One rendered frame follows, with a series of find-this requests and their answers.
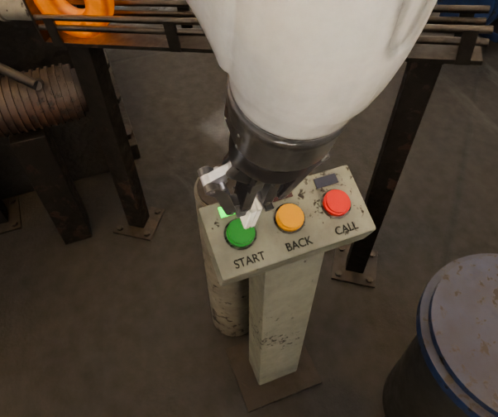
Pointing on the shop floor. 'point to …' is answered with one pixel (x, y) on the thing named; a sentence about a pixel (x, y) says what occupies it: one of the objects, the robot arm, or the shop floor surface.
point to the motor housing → (39, 136)
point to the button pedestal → (282, 284)
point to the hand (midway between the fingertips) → (249, 208)
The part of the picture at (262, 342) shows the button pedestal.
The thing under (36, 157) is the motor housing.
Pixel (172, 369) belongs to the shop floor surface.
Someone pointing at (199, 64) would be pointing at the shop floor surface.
